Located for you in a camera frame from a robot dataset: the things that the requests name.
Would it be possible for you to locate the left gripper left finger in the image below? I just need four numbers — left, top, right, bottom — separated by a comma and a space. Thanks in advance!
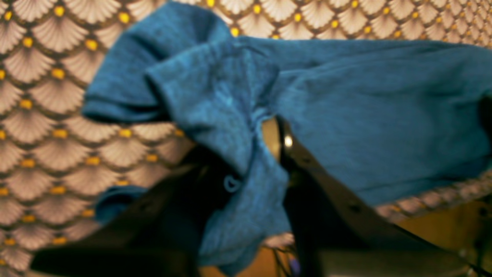
29, 147, 236, 277

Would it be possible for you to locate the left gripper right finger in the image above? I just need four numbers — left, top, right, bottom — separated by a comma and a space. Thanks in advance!
261, 116, 491, 277

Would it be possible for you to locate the blue long-sleeve T-shirt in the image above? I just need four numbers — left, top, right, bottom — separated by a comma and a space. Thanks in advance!
81, 2, 492, 276

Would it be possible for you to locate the fan-patterned table cloth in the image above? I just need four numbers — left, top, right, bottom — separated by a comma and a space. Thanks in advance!
0, 0, 492, 277

